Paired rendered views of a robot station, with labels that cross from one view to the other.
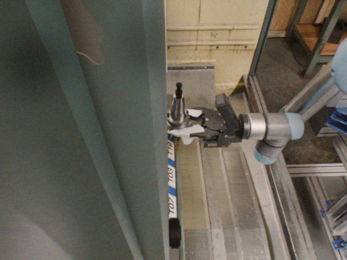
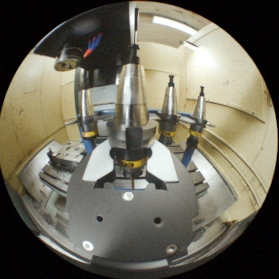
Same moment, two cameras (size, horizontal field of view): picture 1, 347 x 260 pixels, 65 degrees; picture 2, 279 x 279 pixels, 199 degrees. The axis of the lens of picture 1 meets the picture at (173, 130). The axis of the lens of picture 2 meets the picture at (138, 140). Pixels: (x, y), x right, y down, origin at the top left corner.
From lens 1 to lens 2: 0.71 m
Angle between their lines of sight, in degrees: 68
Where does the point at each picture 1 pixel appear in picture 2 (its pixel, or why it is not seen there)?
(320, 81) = not seen: outside the picture
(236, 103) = (218, 228)
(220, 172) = not seen: hidden behind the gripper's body
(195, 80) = (224, 196)
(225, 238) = not seen: hidden behind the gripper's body
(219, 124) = (94, 241)
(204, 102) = (214, 211)
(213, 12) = (261, 163)
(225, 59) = (243, 201)
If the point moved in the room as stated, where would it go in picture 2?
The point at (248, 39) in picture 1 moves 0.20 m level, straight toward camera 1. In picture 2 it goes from (260, 200) to (250, 211)
